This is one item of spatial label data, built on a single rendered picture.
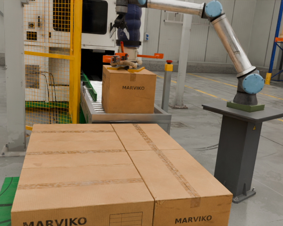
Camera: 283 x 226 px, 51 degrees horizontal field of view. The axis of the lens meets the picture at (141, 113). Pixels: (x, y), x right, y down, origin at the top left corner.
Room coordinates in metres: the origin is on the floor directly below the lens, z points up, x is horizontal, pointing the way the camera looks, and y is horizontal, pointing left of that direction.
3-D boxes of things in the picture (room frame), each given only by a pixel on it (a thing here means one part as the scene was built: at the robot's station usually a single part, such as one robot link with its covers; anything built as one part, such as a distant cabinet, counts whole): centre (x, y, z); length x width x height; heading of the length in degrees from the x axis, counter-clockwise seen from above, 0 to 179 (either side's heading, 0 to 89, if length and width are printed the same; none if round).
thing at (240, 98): (2.40, -0.83, 0.84); 0.19 x 0.19 x 0.10
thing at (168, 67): (3.17, -0.25, 0.50); 0.07 x 0.07 x 1.00; 16
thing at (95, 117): (2.47, 0.07, 0.58); 0.70 x 0.03 x 0.06; 106
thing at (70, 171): (1.75, 0.17, 0.34); 1.20 x 1.00 x 0.40; 16
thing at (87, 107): (3.51, 0.71, 0.50); 2.31 x 0.05 x 0.19; 16
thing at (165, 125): (2.47, 0.07, 0.47); 0.70 x 0.03 x 0.15; 106
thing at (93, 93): (3.86, 0.76, 0.60); 1.60 x 0.10 x 0.09; 16
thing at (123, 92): (2.80, 0.16, 0.75); 0.60 x 0.40 x 0.40; 14
